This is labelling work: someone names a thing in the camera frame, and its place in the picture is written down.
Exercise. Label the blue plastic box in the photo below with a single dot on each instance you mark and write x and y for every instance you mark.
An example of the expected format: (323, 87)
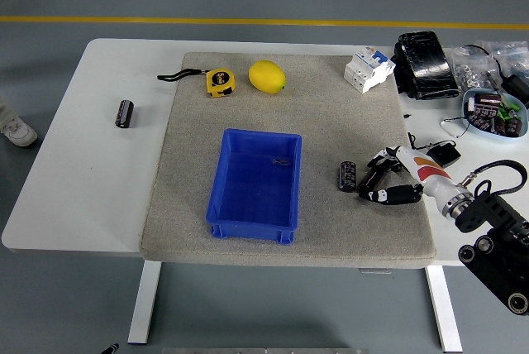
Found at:
(256, 188)

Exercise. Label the black charger block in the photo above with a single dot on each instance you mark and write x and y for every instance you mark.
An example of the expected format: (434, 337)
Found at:
(516, 89)

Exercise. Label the person's shoe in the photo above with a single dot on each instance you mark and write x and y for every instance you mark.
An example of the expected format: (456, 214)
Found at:
(18, 132)

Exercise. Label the light blue bowl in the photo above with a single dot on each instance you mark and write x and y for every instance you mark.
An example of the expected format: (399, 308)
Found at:
(469, 120)

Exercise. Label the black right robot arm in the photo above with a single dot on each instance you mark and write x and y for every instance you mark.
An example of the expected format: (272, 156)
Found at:
(492, 205)

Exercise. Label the white table leg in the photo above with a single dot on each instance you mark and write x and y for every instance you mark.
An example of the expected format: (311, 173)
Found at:
(142, 304)
(444, 308)

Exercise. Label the yellow lemon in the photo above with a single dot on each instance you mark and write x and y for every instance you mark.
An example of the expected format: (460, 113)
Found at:
(267, 76)

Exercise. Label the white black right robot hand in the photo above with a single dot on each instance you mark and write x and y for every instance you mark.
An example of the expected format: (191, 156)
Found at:
(421, 168)

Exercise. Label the dark brown capacitor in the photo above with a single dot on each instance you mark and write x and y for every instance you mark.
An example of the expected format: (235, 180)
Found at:
(513, 127)
(481, 119)
(487, 99)
(498, 125)

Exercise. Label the black plastic-wrapped device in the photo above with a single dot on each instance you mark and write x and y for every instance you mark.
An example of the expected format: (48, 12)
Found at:
(425, 64)

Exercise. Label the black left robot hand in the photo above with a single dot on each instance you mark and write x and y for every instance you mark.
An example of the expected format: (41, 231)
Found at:
(111, 349)

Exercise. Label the white circuit breaker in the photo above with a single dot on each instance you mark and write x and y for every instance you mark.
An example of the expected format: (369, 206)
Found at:
(368, 70)

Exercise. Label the clear plastic bag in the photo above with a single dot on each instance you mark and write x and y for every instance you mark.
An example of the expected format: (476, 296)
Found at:
(510, 54)

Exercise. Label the person's leg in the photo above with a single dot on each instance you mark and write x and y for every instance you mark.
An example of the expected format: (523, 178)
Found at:
(6, 108)

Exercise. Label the clear bag of metal nuts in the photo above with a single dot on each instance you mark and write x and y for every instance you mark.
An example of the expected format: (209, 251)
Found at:
(471, 73)

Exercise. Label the green plastic pieces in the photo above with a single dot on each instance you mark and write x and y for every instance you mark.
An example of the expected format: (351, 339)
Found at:
(507, 111)

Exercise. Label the yellow tape measure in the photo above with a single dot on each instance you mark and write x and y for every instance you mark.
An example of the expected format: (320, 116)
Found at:
(221, 83)

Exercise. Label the grey-brown mat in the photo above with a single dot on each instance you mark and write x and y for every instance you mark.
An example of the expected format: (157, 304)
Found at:
(330, 122)

